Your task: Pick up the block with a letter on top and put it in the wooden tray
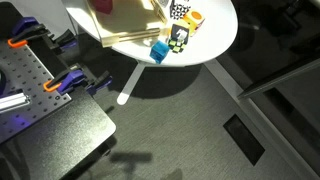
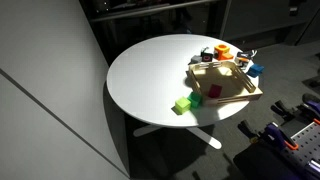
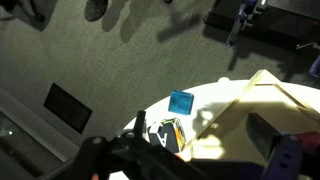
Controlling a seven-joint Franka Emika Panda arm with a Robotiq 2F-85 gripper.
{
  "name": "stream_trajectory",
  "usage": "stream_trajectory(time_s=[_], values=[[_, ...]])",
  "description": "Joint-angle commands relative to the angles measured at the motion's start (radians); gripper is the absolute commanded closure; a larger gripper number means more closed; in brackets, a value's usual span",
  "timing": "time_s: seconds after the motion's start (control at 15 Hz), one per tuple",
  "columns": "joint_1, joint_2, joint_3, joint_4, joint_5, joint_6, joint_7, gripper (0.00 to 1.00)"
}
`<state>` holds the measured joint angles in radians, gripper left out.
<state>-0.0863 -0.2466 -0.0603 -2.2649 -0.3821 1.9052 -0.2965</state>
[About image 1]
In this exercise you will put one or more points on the lower purple orange clamp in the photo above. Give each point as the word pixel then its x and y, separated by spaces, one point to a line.
pixel 78 75

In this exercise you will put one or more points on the black white patterned block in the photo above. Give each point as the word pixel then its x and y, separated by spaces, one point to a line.
pixel 178 8

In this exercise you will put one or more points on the blue embossed cube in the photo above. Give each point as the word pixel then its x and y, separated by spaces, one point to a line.
pixel 159 51

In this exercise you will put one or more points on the purple orange clamp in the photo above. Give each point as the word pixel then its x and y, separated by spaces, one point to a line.
pixel 78 75
pixel 28 29

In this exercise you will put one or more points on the red block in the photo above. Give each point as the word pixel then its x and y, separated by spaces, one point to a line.
pixel 103 6

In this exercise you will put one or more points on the black perforated breadboard plate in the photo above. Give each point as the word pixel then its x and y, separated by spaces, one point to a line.
pixel 26 73

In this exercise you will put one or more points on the dark floor outlet box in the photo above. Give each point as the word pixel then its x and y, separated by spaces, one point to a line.
pixel 244 139

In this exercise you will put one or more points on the wooden tray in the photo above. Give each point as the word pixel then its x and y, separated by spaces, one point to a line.
pixel 130 20

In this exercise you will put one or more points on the yellow orange soft block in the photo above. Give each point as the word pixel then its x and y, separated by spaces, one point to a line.
pixel 195 19

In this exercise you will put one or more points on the black mounting table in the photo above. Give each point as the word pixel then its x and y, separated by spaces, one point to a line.
pixel 53 146

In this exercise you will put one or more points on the white round table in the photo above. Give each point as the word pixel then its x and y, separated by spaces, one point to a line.
pixel 212 39

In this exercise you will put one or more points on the upper purple orange clamp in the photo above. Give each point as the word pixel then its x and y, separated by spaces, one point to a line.
pixel 28 29

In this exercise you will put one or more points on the silver aluminium extrusion rail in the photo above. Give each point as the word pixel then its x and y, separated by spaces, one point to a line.
pixel 13 102

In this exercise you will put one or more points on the black soft letter block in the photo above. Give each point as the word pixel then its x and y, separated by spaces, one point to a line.
pixel 178 38

